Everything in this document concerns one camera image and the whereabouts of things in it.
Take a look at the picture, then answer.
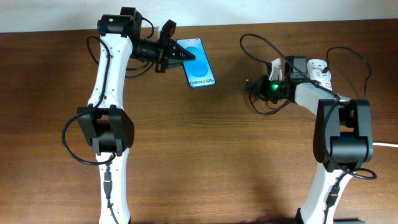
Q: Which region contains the blue Galaxy smartphone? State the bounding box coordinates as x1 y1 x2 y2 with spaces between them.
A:
177 38 216 88

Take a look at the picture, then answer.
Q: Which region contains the white power strip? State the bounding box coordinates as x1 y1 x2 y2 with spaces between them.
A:
307 59 332 90

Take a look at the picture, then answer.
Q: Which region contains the black USB charging cable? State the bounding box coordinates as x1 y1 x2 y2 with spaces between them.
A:
239 33 373 121

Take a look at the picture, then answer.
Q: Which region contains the white USB charger adapter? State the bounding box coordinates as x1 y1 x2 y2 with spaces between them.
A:
311 69 331 83

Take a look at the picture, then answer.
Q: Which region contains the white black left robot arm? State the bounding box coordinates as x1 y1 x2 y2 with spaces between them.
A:
76 7 195 223

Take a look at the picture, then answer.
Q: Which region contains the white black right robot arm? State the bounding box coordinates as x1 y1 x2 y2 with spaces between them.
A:
246 56 373 224

